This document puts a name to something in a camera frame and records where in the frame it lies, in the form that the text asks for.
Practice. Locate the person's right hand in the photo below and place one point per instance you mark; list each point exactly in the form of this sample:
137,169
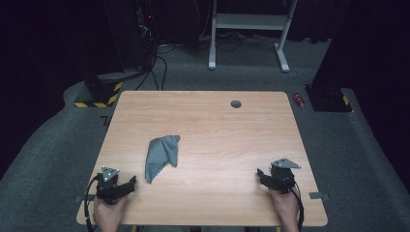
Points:
287,206

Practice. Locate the black yellow striped base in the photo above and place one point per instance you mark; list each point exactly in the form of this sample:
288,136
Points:
103,93

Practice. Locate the grey cloth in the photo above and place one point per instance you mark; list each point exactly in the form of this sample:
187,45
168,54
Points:
159,154

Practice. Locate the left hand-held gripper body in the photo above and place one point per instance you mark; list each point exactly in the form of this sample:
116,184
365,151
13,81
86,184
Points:
108,190

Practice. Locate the dark equipment with red light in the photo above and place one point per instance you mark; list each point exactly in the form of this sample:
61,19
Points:
146,32

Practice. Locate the black stand base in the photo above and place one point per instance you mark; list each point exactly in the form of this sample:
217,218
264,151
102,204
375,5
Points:
328,100

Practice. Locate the small red object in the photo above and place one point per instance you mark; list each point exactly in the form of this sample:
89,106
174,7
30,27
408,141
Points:
298,100

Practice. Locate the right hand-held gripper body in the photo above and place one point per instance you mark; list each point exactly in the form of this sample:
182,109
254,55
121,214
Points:
283,179

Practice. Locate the person's left hand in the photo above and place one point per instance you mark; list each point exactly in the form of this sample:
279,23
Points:
108,216

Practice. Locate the white metal stand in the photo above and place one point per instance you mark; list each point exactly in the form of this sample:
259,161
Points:
248,22

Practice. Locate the grey table grommet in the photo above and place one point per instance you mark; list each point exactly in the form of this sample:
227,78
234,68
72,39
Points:
236,104

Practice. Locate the grey tape strip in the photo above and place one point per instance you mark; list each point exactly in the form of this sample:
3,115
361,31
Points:
80,198

